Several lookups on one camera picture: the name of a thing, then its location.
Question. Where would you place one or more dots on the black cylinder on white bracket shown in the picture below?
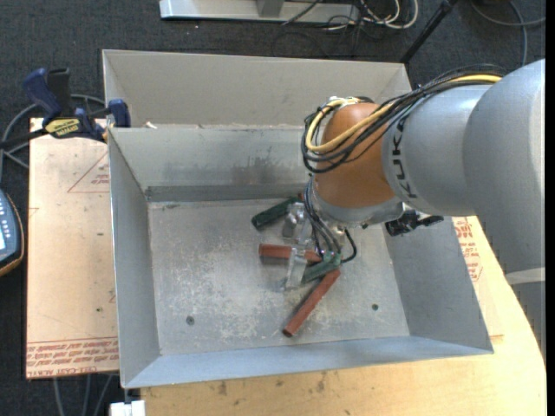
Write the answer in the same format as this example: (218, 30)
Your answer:
(407, 224)

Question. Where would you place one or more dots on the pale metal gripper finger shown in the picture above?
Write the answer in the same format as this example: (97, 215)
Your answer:
(295, 271)
(290, 224)

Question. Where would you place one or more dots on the brown cardboard board red print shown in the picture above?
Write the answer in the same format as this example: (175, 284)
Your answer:
(69, 249)

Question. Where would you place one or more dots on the red-brown flat block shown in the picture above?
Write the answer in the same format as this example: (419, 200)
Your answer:
(274, 252)
(313, 302)

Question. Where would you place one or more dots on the grey metal bin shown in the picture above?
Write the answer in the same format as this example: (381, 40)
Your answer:
(217, 275)

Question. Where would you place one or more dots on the dark green flat block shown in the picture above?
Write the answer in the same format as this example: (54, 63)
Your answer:
(321, 269)
(271, 216)

